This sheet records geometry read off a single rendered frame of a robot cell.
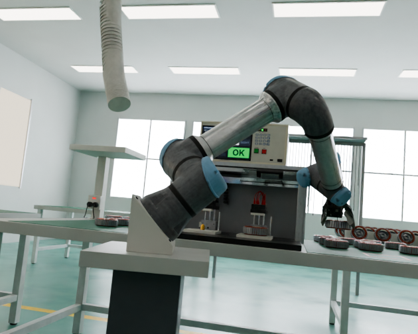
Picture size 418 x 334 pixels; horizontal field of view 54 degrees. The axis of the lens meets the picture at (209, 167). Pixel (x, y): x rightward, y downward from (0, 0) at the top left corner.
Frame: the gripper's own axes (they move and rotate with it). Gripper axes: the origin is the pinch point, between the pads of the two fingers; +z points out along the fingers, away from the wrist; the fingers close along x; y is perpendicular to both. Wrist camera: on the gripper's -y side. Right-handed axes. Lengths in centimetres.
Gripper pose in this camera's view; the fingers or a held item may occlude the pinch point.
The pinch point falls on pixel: (338, 225)
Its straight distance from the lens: 188.7
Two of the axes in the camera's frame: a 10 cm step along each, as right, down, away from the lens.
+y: -4.7, 4.3, -7.7
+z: 2.0, 9.0, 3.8
